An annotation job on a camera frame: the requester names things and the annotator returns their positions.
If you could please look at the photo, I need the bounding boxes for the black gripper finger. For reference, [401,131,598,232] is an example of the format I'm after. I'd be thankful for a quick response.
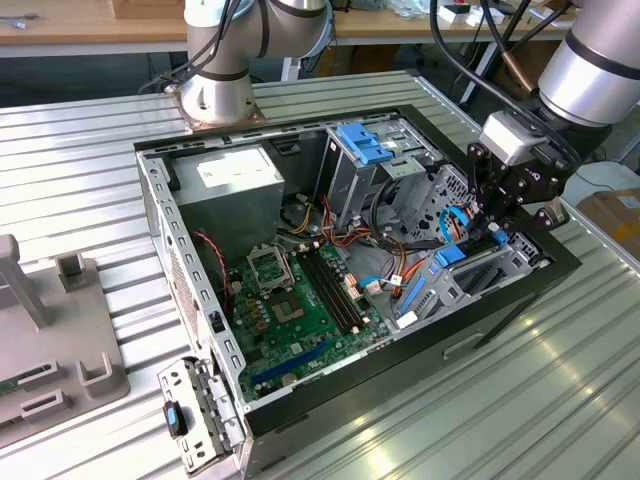
[468,142,496,242]
[487,197,569,234]

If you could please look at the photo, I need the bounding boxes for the hard disk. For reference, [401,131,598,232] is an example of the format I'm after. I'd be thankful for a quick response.
[396,228,511,320]

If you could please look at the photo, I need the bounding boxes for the grey metal disk bay cage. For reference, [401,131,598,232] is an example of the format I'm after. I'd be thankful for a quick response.
[392,162,551,331]

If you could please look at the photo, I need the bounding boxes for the cardboard box with label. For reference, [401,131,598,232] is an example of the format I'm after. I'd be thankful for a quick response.
[576,188,640,261]

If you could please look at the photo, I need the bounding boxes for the blue plastic drive latch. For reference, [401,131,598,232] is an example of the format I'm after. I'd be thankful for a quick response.
[337,122,399,165]

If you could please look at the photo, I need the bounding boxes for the grey optical drive cage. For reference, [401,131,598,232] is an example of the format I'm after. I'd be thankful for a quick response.
[315,121,446,241]

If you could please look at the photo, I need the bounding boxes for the white cardboard box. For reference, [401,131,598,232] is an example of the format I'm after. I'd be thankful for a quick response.
[467,5,506,26]

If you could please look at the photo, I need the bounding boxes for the thin black pole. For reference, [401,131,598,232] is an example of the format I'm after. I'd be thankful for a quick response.
[499,0,532,51]

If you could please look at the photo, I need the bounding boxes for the white box black lid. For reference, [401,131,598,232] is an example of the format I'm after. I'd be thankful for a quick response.
[437,3,472,24]

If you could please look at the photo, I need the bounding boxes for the black RAM slot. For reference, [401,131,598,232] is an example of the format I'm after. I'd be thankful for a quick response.
[297,251,357,336]
[316,244,371,325]
[303,249,361,333]
[310,247,366,329]

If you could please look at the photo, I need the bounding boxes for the black open PC case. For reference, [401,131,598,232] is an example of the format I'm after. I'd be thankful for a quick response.
[133,103,585,477]

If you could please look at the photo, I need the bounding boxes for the green motherboard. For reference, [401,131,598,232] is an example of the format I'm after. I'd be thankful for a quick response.
[227,242,396,401]

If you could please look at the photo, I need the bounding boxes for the grey power supply unit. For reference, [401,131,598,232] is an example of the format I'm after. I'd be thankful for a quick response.
[169,144,286,269]

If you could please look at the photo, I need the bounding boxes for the blue expansion slot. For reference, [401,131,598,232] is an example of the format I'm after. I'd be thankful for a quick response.
[248,339,332,387]

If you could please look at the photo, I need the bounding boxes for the black plastic case clip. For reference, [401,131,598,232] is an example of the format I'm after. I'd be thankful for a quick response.
[164,158,182,194]

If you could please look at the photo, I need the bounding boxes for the black latch with blue stripe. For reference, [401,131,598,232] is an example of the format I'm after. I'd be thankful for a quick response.
[163,399,190,440]

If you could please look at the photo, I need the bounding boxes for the long wooden desk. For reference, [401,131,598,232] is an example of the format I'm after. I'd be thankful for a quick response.
[0,0,576,57]

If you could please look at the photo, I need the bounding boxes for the grey parts rack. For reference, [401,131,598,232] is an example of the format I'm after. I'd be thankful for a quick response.
[0,233,132,444]

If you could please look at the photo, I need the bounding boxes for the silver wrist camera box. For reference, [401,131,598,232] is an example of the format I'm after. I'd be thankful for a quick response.
[478,110,544,165]

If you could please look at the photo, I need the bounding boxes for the black copper sleeved cable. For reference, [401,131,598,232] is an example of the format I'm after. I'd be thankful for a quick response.
[429,0,584,166]

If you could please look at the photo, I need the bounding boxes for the black cable loop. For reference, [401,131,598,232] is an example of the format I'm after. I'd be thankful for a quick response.
[370,177,446,254]

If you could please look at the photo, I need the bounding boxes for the light blue data wire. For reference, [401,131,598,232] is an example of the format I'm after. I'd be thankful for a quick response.
[360,276,404,297]

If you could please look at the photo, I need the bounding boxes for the orange yellow power wire bundle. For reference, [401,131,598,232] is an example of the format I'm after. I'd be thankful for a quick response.
[279,192,374,250]

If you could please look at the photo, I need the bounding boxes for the metal socket cover frame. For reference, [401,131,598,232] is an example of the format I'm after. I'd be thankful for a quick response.
[246,243,296,295]

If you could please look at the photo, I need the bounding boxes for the red black twisted fan wire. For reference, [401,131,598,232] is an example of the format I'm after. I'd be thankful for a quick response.
[192,229,231,311]

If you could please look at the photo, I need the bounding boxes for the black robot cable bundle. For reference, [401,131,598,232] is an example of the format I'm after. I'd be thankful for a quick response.
[137,0,241,96]

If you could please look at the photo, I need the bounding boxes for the grey card retainer bracket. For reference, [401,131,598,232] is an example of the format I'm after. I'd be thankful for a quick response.
[158,355,247,475]

